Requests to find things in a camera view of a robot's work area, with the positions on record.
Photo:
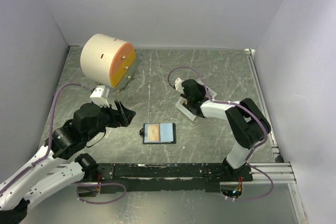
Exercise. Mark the orange credit card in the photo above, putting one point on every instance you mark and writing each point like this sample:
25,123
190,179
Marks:
153,134

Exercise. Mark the white card tray box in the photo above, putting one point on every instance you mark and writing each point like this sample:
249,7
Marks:
181,105

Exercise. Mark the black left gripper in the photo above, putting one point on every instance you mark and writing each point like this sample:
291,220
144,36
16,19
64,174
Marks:
127,115

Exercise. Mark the black card holder wallet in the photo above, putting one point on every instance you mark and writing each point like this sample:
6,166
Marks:
167,133

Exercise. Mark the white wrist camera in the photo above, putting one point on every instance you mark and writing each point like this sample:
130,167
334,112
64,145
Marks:
99,96
178,85

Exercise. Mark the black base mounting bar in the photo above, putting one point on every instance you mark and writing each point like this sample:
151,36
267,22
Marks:
168,177

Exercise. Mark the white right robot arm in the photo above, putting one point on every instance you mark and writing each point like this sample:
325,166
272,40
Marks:
248,124

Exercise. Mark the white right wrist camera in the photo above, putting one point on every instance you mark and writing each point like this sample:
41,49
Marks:
178,85

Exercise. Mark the white corner bracket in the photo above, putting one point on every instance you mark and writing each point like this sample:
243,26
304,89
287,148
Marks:
249,51

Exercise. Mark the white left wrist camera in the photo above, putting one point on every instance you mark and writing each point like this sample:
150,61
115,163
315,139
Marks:
99,96

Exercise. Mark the round cream mini drawer cabinet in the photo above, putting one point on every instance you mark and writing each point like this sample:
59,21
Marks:
108,61

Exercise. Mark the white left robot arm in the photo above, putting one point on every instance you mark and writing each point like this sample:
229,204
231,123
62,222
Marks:
30,184

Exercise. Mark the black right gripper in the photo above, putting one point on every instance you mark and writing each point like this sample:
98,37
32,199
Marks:
201,89

